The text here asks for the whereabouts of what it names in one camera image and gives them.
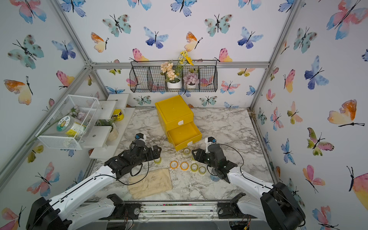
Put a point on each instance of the black wire wall basket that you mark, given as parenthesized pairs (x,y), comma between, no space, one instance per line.
(146,77)

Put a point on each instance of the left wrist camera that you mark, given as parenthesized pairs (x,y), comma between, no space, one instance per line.
(141,137)

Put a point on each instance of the green lid jar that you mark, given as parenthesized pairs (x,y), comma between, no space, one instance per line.
(71,127)

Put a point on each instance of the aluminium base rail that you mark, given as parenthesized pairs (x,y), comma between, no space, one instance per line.
(156,211)

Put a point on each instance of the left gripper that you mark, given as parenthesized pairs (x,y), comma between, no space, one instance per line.
(150,152)

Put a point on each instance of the purple flowers small pot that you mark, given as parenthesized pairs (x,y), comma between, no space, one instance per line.
(191,80)

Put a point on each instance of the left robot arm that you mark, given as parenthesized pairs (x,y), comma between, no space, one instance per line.
(44,213)

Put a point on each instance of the orange tape roll right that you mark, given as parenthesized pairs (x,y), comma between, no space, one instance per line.
(184,166)

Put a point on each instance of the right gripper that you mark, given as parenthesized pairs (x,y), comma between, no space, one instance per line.
(200,154)

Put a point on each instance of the clear acrylic box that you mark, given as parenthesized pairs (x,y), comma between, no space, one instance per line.
(82,108)

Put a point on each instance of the yellow artificial flower stem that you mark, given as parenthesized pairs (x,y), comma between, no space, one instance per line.
(183,60)

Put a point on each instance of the peach flowers white pot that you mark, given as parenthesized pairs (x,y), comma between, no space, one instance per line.
(173,77)

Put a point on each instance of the yellow three-drawer cabinet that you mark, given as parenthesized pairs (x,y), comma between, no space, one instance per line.
(177,121)

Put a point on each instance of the orange tape roll left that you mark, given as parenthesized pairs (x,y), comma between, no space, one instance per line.
(174,165)

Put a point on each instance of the white stepped shelf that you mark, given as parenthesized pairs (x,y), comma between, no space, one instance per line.
(104,141)

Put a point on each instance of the yellow-green tape roll top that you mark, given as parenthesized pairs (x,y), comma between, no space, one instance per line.
(186,152)

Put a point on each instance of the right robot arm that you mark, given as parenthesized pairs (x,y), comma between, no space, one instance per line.
(272,203)

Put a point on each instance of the small green plant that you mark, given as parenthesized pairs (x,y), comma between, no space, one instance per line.
(105,123)

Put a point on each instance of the orange tape roll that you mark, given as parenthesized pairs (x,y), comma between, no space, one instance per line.
(174,165)
(184,166)

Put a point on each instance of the blue tin can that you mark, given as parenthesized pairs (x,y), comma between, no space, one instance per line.
(214,178)

